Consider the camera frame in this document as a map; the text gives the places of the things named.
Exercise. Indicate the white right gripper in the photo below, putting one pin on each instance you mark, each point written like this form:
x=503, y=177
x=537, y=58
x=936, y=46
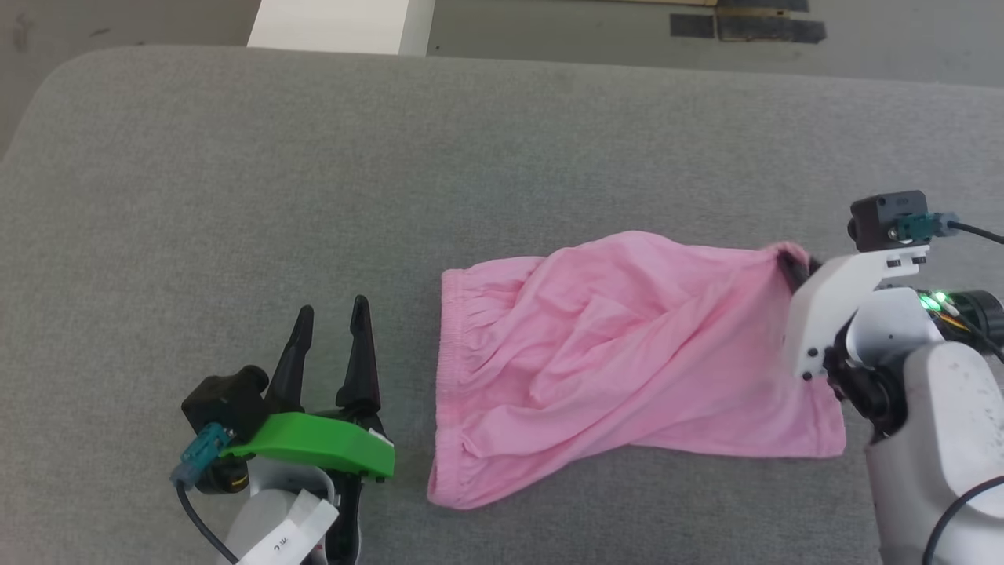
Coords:
x=823, y=306

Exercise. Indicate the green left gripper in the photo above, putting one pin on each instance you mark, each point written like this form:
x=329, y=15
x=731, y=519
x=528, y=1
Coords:
x=321, y=443

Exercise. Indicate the pink cloth shorts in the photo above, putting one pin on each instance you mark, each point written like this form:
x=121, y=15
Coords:
x=612, y=353

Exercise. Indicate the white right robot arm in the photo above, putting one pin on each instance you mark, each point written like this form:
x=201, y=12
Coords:
x=941, y=431

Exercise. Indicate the black left gripper motor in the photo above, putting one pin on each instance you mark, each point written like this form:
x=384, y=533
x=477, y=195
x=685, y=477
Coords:
x=227, y=477

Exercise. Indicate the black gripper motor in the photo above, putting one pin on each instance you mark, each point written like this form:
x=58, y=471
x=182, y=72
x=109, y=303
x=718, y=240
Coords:
x=227, y=477
x=976, y=310

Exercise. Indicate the white paper label tag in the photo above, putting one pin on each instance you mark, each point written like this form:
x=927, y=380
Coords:
x=294, y=530

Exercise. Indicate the grey fabric sofa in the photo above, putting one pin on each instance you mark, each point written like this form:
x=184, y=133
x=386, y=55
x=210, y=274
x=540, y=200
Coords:
x=314, y=196

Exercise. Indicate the black right gripper motor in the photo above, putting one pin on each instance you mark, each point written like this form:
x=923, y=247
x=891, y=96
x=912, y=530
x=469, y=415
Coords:
x=976, y=310

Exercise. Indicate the black and brown floor tape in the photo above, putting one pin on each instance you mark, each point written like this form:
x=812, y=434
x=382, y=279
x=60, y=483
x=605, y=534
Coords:
x=773, y=30

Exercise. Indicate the small black floor tape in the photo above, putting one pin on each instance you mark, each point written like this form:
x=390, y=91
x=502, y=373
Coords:
x=692, y=25

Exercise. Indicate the long black floor tape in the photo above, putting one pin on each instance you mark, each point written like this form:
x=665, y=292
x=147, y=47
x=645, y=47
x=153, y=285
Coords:
x=761, y=5

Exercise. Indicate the white box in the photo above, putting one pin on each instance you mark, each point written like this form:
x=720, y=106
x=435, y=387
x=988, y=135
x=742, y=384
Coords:
x=337, y=27

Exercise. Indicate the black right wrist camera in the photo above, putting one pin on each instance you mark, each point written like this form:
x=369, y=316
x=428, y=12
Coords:
x=886, y=220

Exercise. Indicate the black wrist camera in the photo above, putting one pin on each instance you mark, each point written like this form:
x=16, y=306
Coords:
x=223, y=400
x=886, y=220

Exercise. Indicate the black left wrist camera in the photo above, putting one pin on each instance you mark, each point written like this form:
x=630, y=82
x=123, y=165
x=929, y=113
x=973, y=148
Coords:
x=223, y=400

